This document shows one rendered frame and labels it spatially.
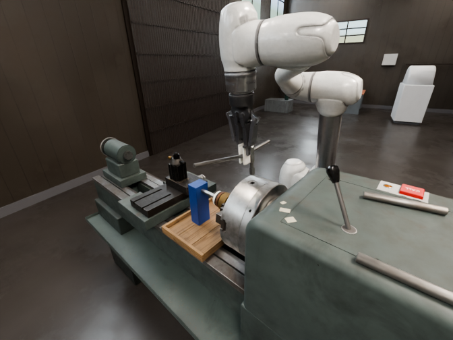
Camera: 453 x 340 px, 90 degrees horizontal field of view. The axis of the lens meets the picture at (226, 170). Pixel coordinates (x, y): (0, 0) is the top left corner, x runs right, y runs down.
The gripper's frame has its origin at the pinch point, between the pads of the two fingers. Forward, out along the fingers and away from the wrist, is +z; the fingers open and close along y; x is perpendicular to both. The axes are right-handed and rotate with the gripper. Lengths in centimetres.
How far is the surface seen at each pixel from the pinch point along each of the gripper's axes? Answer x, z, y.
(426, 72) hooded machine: 740, 78, -71
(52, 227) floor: -77, 132, -234
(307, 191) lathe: 9.7, 12.0, 18.8
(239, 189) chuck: -1.8, 14.3, -1.6
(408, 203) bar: 21.6, 11.2, 43.6
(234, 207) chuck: -7.4, 17.9, 1.3
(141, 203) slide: -22, 38, -58
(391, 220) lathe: 12.2, 12.0, 42.4
